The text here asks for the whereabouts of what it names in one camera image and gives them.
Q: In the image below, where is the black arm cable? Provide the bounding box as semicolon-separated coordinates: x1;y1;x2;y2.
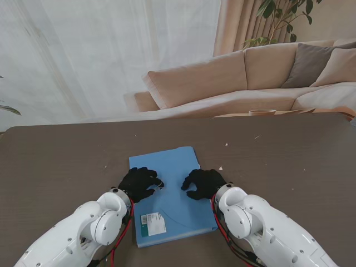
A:
229;241;264;265
91;250;115;265

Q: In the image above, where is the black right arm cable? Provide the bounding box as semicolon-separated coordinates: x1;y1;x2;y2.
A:
229;241;264;265

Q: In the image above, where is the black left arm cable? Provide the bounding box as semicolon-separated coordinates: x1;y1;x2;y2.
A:
91;250;115;265

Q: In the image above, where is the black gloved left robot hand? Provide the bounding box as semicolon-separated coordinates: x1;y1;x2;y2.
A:
118;166;165;204

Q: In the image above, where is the red left arm cable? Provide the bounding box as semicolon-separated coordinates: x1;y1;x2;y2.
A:
110;202;135;267

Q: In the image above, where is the green leafy houseplant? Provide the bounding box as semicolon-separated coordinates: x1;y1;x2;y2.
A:
241;0;323;50

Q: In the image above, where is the beige fabric sofa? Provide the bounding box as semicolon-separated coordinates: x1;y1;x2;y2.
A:
134;40;356;117

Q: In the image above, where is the light wooden side table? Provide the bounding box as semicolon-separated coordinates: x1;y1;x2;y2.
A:
212;107;317;119

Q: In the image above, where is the dark green plant leaf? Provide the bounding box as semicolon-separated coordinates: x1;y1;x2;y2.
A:
0;75;22;116

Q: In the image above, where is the white sheer curtain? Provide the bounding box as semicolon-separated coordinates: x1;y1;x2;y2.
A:
0;0;223;133

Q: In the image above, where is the blue plastic file folder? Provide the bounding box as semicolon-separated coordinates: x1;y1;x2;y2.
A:
128;146;219;248

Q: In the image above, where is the beige sofa cushion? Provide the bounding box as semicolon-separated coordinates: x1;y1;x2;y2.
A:
309;47;356;87

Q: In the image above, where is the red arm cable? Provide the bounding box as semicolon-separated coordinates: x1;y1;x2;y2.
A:
210;194;260;267
110;202;135;267

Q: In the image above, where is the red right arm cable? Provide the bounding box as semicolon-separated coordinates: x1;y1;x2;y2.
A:
210;194;260;267

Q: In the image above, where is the grey-brown sofa cushion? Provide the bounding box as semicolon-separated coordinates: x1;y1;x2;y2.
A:
280;43;343;89

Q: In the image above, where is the beige pleated curtain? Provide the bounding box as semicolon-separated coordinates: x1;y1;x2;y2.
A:
212;0;287;58

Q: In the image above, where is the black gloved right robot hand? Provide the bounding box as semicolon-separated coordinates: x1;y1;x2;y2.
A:
180;169;228;201

